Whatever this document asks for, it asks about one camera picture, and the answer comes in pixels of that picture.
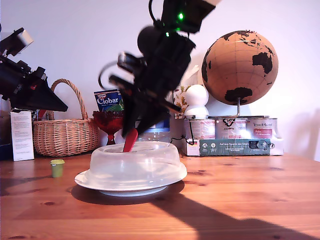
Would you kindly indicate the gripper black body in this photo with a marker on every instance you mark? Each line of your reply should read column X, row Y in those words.
column 165, row 77
column 17, row 80

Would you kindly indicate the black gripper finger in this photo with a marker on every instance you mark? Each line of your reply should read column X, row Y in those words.
column 130, row 112
column 152, row 115
column 42, row 100

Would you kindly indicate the green coffee capsule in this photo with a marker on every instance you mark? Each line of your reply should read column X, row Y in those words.
column 57, row 171

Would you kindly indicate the white plate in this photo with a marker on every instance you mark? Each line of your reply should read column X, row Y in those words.
column 80, row 180

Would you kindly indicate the red utensil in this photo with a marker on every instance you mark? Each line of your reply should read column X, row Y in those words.
column 42, row 113

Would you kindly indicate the green foil packet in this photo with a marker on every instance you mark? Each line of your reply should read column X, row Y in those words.
column 116, row 108

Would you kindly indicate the blue Ciobar packet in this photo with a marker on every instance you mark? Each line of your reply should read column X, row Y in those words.
column 106, row 100
column 120, row 97

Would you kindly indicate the large clear water bottle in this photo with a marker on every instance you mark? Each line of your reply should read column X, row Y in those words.
column 160, row 135

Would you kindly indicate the red glass goblet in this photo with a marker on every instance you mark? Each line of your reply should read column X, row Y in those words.
column 110, row 123

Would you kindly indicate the leaf print tissue box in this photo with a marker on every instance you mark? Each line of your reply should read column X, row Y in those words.
column 181, row 100

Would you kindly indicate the white tissue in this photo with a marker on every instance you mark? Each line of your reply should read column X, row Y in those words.
column 193, row 75

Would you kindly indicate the white printed carton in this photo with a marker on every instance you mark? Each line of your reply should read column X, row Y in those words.
column 21, row 137

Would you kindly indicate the tin can red label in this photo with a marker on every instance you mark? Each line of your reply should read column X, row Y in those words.
column 200, row 128

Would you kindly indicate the dark box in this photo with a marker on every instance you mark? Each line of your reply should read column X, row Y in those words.
column 5, row 150

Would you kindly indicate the cork globe on stand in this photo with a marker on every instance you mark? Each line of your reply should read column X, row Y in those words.
column 237, row 70

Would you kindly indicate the tin can black scribble label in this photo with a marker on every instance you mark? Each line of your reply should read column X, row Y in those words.
column 230, row 128

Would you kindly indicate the tin can script label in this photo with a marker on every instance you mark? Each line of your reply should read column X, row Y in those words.
column 261, row 127

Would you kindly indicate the white round security camera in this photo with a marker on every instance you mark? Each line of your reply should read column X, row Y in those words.
column 196, row 97

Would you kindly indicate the arm grey camera box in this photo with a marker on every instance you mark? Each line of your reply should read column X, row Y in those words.
column 125, row 58
column 23, row 40

